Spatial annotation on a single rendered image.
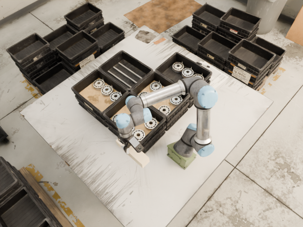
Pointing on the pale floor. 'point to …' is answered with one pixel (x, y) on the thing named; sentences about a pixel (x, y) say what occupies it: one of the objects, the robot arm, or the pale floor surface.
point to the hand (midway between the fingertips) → (132, 150)
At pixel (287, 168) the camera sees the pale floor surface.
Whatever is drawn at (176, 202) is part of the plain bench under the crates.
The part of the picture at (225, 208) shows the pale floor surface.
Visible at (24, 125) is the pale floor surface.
